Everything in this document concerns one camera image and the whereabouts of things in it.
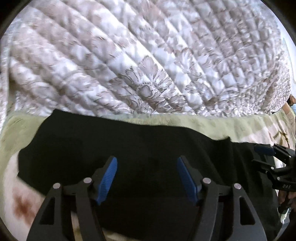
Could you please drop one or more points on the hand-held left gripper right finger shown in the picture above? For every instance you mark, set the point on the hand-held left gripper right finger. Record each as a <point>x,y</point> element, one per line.
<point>187,180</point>

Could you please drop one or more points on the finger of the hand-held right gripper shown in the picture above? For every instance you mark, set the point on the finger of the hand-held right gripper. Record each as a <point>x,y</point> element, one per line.
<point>264,150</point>
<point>270,170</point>

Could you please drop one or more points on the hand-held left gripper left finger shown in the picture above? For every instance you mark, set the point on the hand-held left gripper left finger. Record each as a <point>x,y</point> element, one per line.
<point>107,179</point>

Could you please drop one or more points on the black pants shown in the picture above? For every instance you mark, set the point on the black pants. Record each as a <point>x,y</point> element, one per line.
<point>143,143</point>

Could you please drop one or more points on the person's right hand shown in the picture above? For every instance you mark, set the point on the person's right hand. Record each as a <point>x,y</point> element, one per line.
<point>282,198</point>

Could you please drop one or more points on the floral fleece blanket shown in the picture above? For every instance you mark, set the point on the floral fleece blanket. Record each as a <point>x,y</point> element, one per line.
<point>242,127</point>

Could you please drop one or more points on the quilted floral comforter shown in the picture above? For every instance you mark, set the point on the quilted floral comforter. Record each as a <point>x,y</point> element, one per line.
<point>138,58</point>

